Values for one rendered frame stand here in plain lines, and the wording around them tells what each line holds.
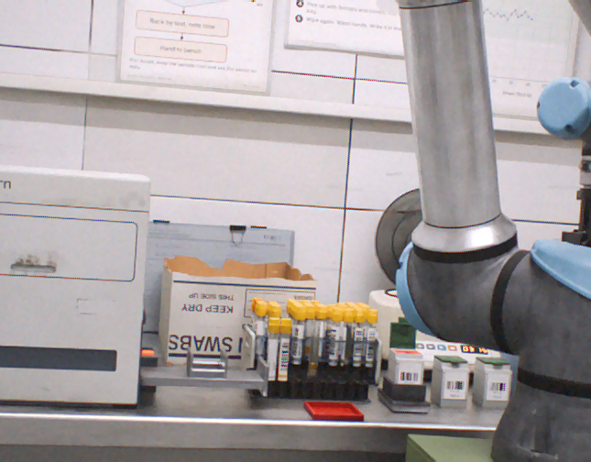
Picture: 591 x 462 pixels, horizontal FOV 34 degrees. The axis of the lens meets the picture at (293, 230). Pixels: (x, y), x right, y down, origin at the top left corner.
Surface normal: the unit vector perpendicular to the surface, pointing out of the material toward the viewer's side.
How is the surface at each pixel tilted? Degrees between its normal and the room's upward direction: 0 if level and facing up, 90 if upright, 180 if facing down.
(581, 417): 72
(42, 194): 90
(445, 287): 110
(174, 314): 90
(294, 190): 90
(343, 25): 90
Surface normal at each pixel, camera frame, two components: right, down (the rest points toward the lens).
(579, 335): -0.33, 0.01
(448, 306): -0.65, 0.29
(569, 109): -0.68, -0.01
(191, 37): 0.17, 0.11
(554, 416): -0.45, -0.32
